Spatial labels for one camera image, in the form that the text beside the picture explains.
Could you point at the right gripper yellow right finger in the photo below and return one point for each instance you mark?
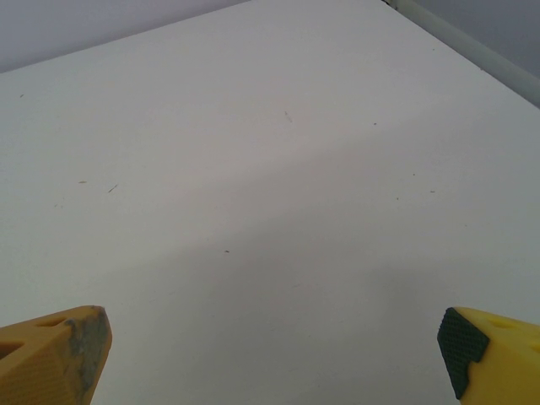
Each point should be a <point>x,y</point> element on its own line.
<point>506,363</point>

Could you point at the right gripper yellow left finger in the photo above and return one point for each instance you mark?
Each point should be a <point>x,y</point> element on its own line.
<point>38,367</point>

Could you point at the aluminium right side rail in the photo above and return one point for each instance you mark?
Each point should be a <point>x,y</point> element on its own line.
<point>485,55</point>

